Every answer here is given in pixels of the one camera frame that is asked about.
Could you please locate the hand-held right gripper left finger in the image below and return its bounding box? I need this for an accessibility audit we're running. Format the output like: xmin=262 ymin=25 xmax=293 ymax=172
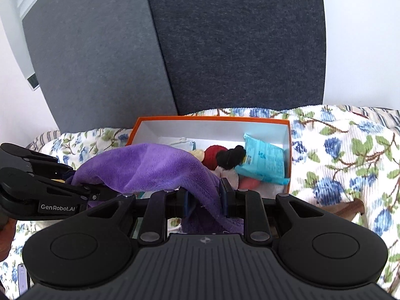
xmin=86 ymin=189 xmax=193 ymax=244

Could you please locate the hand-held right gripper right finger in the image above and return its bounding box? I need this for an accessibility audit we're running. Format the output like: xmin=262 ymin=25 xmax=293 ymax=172
xmin=219 ymin=178 xmax=326 ymax=244

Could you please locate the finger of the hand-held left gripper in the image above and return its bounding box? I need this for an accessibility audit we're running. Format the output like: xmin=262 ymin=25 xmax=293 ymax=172
xmin=47 ymin=181 xmax=121 ymax=208
xmin=1 ymin=143 xmax=77 ymax=179

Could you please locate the white plush toy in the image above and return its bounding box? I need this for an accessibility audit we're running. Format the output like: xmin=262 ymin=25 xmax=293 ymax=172
xmin=190 ymin=148 xmax=261 ymax=191

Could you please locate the black hair scrunchie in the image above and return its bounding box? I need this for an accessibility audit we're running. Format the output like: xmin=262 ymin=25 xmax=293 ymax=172
xmin=216 ymin=145 xmax=247 ymax=169

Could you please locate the red fuzzy plush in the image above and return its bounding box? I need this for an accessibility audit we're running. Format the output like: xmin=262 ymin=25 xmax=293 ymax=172
xmin=203 ymin=144 xmax=229 ymax=171

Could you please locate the teal wet wipes packet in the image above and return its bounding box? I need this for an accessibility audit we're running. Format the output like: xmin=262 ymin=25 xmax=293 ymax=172
xmin=234 ymin=133 xmax=291 ymax=186

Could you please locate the purple fleece cloth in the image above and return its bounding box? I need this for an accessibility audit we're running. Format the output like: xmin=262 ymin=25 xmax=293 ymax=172
xmin=71 ymin=143 xmax=246 ymax=235

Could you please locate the orange cardboard box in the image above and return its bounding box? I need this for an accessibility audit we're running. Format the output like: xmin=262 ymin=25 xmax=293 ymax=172
xmin=125 ymin=115 xmax=293 ymax=199

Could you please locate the smartphone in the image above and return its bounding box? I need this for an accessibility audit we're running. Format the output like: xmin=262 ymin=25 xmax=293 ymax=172
xmin=17 ymin=263 xmax=32 ymax=297

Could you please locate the light grey padded panel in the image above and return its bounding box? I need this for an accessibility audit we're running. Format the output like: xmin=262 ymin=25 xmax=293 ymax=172
xmin=22 ymin=0 xmax=179 ymax=132

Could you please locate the floral knit blanket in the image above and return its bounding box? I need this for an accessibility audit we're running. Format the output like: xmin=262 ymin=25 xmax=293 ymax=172
xmin=0 ymin=106 xmax=400 ymax=300

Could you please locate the olive pouch with red stripe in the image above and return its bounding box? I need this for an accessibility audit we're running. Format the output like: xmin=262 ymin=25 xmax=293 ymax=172
xmin=323 ymin=199 xmax=366 ymax=224

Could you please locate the white wall device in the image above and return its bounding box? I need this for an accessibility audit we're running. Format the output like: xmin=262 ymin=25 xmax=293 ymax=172
xmin=26 ymin=73 xmax=40 ymax=91

